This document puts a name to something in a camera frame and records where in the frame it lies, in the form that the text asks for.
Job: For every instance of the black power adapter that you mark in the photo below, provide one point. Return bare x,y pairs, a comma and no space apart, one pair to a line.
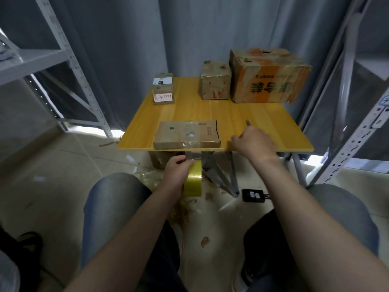
253,196

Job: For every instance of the large orange print cardboard box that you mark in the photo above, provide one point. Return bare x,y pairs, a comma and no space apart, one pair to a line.
267,76

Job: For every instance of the small cardboard box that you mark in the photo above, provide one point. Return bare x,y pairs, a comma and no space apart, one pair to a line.
182,136

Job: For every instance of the yellow wooden table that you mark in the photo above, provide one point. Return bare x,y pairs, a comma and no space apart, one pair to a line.
140,130

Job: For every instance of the long white-labelled cardboard box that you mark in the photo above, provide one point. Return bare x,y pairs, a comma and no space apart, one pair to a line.
163,88

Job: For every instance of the yellow tape roll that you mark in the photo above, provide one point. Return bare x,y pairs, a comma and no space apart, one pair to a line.
194,179

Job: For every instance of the grey metal shelf unit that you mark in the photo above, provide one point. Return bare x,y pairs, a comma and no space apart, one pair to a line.
36,60
358,100

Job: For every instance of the grey curtain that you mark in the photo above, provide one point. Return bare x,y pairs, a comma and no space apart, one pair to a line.
182,30

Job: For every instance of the person's left forearm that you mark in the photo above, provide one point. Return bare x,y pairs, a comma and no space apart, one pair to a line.
127,240

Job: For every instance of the person's right hand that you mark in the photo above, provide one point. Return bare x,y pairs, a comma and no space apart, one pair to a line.
255,144

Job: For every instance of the plain brown cardboard box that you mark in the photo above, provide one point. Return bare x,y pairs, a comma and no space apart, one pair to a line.
159,160

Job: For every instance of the tape scraps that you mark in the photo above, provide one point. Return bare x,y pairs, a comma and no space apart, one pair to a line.
179,206

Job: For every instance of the medium brown cardboard box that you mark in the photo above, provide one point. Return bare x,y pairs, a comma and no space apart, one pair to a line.
215,82

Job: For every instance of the person's right forearm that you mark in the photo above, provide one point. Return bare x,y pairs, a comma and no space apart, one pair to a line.
322,228

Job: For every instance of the person's left hand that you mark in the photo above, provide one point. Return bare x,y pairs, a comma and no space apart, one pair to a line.
177,172

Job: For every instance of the person's right leg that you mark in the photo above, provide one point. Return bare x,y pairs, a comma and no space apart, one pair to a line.
340,216

